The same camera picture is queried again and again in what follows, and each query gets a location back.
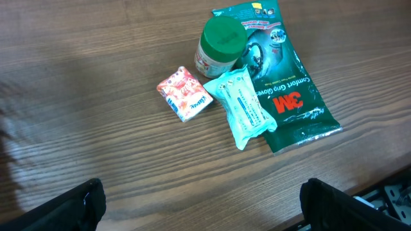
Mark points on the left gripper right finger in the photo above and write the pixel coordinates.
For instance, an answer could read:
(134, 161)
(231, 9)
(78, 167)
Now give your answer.
(326, 208)

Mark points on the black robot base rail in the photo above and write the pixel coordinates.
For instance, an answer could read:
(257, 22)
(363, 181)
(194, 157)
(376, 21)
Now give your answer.
(390, 196)

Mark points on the green lid jar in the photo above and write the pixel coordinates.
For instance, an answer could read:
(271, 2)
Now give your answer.
(221, 43)

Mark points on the small red snack box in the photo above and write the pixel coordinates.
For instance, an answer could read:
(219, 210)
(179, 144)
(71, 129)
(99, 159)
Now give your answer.
(184, 94)

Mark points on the green 3M gloves package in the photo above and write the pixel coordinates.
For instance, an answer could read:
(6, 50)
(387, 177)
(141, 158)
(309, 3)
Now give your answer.
(283, 85)

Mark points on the mint green tissue pack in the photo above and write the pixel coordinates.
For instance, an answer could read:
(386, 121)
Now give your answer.
(245, 115)

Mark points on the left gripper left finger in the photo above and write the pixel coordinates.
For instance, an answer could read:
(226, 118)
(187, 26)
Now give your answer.
(80, 208)

